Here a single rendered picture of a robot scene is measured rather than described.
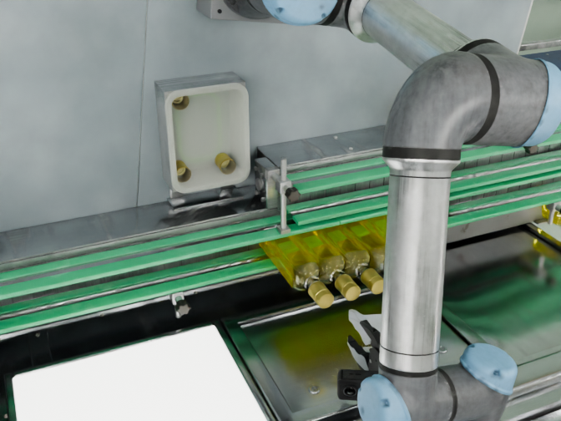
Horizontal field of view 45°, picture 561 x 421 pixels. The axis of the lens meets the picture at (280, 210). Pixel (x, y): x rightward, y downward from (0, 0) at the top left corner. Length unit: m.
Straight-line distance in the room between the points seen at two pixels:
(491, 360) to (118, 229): 0.81
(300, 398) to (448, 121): 0.64
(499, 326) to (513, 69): 0.79
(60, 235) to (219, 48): 0.51
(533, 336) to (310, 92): 0.72
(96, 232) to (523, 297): 0.97
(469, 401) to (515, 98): 0.39
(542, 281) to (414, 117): 0.98
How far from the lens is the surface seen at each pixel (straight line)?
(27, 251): 1.41
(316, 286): 1.30
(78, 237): 1.43
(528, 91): 0.89
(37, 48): 1.38
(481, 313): 1.59
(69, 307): 1.39
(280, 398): 1.26
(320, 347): 1.38
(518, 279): 1.73
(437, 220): 0.84
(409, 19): 1.08
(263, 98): 1.52
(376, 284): 1.33
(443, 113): 0.82
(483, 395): 0.95
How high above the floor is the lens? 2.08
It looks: 54 degrees down
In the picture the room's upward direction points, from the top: 138 degrees clockwise
